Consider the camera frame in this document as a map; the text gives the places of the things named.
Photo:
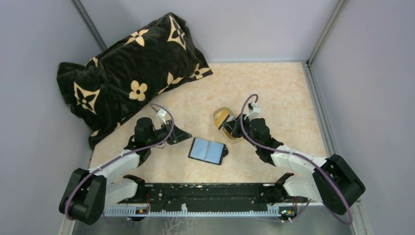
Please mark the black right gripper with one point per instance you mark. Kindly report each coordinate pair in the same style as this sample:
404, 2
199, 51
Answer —
236, 127

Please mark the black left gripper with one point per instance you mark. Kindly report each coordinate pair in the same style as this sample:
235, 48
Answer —
173, 135

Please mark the black leather card wallet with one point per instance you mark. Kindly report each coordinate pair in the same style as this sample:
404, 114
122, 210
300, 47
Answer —
208, 151

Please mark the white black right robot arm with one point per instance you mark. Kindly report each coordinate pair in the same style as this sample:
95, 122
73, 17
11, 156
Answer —
329, 180

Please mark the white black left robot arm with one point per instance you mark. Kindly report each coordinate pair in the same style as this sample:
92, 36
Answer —
103, 181

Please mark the beige oval card holder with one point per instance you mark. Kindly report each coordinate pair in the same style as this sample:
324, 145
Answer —
224, 132

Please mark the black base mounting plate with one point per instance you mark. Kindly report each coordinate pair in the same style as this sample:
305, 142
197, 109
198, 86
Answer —
228, 198

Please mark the black floral pillow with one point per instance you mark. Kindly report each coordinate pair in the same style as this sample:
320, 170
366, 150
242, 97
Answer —
116, 84

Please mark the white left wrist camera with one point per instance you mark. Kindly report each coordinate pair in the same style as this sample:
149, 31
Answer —
162, 115

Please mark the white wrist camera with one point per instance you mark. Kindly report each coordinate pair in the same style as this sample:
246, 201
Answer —
162, 115
254, 111

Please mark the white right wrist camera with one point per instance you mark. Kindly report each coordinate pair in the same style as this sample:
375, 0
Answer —
254, 111

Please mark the aluminium right side rail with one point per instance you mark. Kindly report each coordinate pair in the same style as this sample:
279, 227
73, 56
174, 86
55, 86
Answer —
321, 114

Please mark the aluminium frame rail front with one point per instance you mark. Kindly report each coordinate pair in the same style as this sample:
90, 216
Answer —
138, 211

